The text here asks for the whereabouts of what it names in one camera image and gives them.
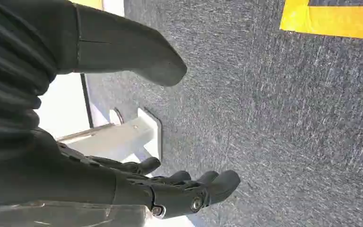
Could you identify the ribbed grey right arm sleeve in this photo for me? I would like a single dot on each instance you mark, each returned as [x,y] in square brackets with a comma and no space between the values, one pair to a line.
[12,62]

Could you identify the clear plastic cover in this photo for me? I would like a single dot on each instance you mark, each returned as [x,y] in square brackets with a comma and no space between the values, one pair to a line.
[59,216]

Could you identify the pale metal bench bracket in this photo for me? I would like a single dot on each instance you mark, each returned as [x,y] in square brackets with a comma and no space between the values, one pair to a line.
[115,137]

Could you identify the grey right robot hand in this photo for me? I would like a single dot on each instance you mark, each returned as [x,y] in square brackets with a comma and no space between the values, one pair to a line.
[75,181]

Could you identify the yellow tape strip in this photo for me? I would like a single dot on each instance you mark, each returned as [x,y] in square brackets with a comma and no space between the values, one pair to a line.
[335,22]
[89,3]

